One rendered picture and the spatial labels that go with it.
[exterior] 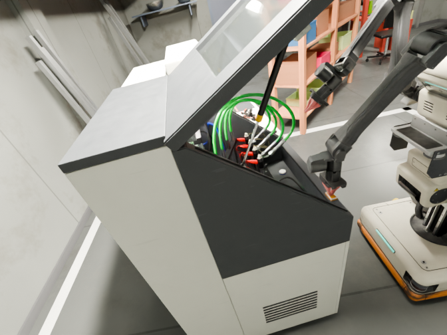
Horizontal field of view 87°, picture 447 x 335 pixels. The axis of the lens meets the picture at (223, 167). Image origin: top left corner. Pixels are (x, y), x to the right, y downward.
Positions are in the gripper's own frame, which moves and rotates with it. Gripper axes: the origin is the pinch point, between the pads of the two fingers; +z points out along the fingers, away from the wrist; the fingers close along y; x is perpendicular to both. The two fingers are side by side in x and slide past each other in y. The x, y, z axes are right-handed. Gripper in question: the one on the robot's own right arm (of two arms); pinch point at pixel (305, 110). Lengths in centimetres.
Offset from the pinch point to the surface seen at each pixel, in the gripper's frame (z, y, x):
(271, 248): 39, -6, 56
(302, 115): 42, -90, -185
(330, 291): 56, -63, 48
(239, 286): 66, -10, 60
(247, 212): 27, 16, 57
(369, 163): 22, -148, -105
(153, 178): 27, 49, 64
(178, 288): 74, 16, 67
